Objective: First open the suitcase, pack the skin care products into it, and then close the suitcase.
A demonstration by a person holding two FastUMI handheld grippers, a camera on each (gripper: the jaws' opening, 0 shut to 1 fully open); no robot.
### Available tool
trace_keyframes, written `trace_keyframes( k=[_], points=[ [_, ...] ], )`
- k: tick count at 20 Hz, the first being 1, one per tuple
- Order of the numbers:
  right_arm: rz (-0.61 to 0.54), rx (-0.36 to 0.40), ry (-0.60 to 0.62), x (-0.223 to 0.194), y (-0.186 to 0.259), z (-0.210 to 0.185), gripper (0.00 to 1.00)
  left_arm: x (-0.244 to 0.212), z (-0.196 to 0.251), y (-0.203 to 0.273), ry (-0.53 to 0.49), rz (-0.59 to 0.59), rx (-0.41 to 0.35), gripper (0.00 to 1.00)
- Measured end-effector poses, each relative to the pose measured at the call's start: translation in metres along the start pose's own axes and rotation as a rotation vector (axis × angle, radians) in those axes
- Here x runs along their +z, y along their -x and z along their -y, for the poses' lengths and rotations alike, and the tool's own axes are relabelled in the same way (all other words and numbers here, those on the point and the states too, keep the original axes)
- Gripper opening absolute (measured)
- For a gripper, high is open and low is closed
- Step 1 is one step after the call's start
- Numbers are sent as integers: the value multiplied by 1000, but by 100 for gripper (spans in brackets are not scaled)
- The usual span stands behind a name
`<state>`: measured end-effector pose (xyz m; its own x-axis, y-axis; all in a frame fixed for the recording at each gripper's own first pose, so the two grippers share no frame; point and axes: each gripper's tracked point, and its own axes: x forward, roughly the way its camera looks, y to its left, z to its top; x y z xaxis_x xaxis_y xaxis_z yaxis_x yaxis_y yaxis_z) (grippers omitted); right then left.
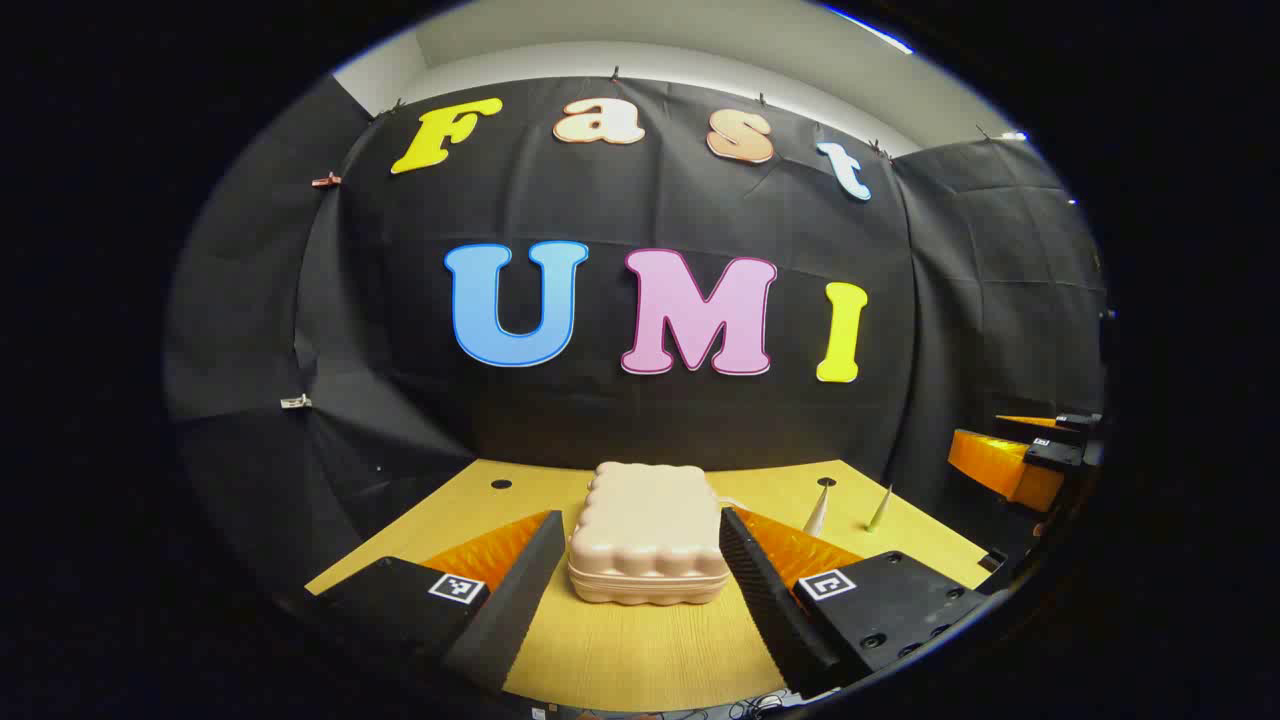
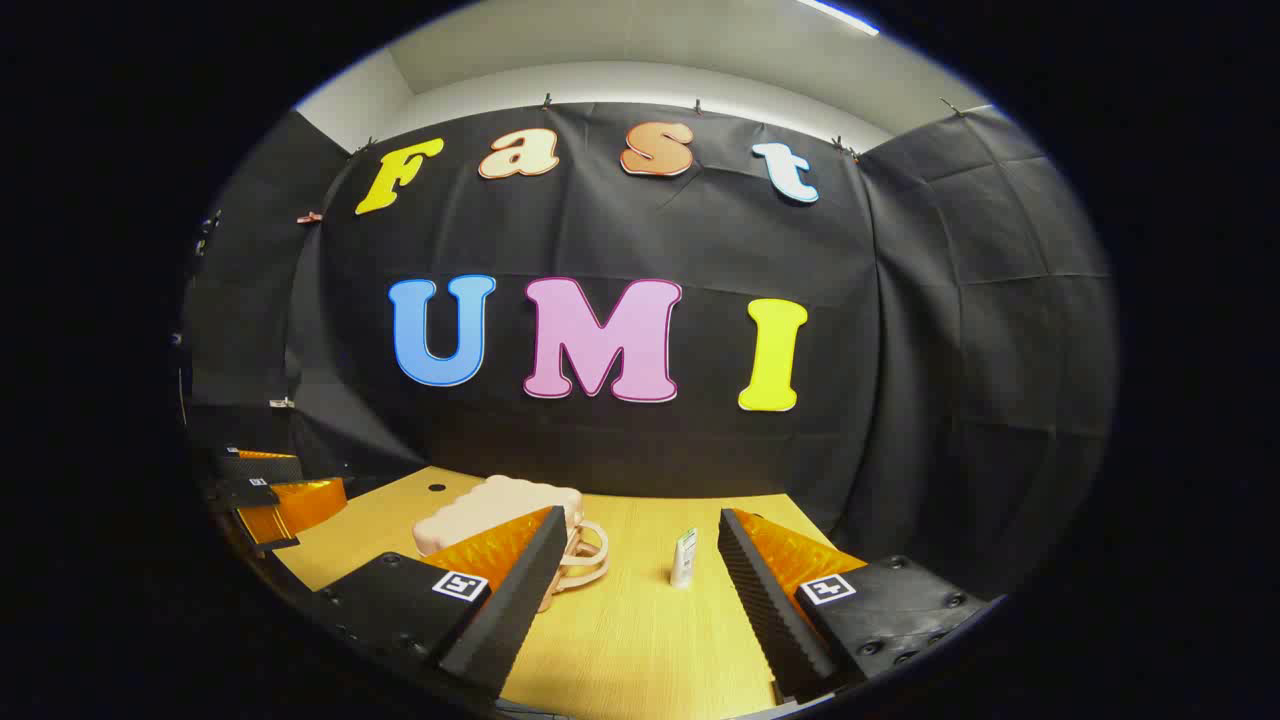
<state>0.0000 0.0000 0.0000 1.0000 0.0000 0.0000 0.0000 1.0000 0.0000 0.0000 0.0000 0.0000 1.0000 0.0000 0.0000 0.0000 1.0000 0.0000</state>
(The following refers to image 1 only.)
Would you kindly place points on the black backdrop cloth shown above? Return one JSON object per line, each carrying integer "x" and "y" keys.
{"x": 640, "y": 400}

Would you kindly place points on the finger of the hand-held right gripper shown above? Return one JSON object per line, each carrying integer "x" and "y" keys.
{"x": 1000, "y": 465}
{"x": 1050, "y": 421}

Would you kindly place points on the silver cloth clip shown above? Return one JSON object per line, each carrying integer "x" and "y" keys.
{"x": 295, "y": 402}

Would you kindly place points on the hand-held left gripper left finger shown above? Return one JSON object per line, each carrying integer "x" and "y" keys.
{"x": 520, "y": 600}

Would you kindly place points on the copper cloth clip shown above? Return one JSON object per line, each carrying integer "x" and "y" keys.
{"x": 325, "y": 180}

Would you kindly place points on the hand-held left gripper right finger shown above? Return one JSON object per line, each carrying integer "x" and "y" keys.
{"x": 770, "y": 610}

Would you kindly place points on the pink suitcase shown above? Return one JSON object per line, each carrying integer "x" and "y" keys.
{"x": 645, "y": 530}

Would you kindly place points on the green and white cosmetic tube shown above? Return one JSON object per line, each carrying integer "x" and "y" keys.
{"x": 879, "y": 510}

